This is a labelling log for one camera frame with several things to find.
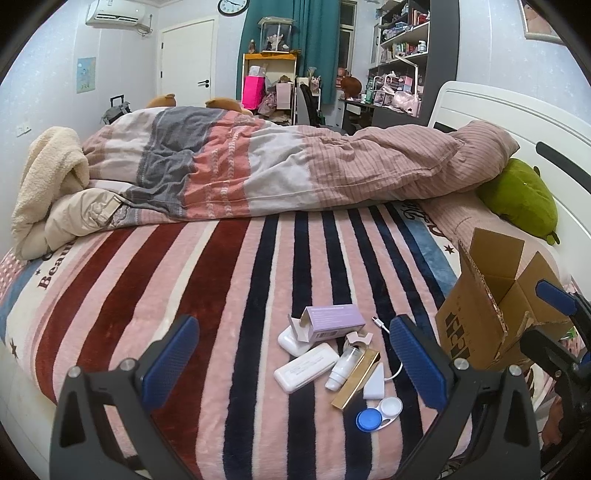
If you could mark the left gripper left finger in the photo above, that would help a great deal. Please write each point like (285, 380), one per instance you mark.
(103, 426)

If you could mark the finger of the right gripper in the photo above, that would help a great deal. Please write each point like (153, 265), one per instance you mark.
(569, 304)

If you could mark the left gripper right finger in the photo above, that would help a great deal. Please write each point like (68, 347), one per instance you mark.
(485, 419)

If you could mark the white charger adapter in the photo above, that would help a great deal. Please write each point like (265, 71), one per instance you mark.
(375, 387)

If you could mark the brown cardboard box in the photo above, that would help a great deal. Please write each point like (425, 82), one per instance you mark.
(494, 301)

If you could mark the blue white contact lens case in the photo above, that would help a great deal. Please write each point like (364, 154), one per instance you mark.
(377, 418)

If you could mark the green plush toy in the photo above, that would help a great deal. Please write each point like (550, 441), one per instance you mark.
(519, 196)

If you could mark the gold rectangular box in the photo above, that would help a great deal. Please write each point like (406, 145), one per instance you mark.
(357, 379)

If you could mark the white squeeze tube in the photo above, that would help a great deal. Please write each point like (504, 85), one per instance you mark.
(344, 368)

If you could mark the white headboard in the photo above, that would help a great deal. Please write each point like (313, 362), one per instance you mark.
(551, 139)

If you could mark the purple rectangular box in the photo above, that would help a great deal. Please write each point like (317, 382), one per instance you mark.
(323, 323)

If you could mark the white rectangular case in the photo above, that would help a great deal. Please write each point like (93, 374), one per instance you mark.
(305, 369)

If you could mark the striped fleece blanket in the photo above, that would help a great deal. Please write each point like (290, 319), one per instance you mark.
(106, 297)

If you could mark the cream fleece blanket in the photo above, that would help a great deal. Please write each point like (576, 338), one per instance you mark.
(55, 203)

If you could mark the dark bookshelf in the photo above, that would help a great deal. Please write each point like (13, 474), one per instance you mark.
(418, 42)

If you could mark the patchwork pink grey duvet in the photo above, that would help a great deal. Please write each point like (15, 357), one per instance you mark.
(196, 163)

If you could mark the brown plush on desk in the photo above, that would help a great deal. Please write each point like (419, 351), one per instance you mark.
(350, 86)

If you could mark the black suitcase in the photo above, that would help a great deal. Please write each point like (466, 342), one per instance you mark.
(118, 107)

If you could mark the yellow shelf unit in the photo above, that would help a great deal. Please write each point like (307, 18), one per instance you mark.
(280, 70)

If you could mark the teal curtain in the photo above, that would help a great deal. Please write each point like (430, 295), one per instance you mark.
(315, 35)

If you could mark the bright pink bag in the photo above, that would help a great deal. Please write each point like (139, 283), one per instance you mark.
(253, 91)

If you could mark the glass display case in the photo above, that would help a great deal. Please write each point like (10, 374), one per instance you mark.
(275, 34)

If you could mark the white door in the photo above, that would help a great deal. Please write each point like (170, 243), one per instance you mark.
(186, 64)

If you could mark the white air conditioner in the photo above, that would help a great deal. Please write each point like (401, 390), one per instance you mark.
(118, 14)

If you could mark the blue wall poster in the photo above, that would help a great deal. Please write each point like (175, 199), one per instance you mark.
(85, 74)

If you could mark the round wall clock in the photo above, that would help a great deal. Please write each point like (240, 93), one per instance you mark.
(232, 8)

